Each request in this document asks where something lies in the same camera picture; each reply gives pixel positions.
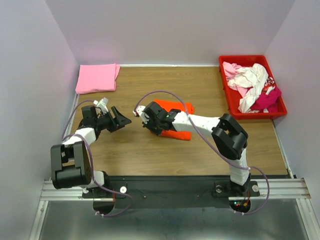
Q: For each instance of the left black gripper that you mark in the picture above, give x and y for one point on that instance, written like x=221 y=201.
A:
x=119 y=121

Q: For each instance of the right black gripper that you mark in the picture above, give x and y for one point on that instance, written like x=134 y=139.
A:
x=157 y=132

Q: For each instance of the orange t-shirt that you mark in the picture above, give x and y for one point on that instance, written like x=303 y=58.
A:
x=179 y=121

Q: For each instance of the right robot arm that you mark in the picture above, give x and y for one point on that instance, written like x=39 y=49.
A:
x=223 y=134

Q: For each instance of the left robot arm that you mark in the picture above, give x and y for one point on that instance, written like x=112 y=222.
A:
x=72 y=160

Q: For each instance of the folded pink t-shirt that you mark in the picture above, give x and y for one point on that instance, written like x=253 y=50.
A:
x=97 y=78

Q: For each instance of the light pink garment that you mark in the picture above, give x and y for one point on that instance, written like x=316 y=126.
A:
x=230 y=69

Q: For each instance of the white garment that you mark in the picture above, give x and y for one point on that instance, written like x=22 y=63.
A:
x=251 y=82

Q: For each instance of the red plastic bin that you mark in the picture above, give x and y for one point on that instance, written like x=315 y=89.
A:
x=233 y=97

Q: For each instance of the magenta garment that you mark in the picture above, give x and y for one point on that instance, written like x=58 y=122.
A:
x=267 y=103

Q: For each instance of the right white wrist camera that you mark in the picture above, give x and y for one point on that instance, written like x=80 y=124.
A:
x=139 y=112

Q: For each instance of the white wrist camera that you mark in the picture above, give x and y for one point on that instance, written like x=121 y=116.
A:
x=139 y=112
x=102 y=104

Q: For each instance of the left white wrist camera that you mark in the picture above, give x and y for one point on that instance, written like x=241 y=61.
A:
x=102 y=104

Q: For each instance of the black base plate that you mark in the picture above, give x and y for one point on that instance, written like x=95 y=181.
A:
x=159 y=192

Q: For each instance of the aluminium rail frame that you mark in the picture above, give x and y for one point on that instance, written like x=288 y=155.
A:
x=135 y=151

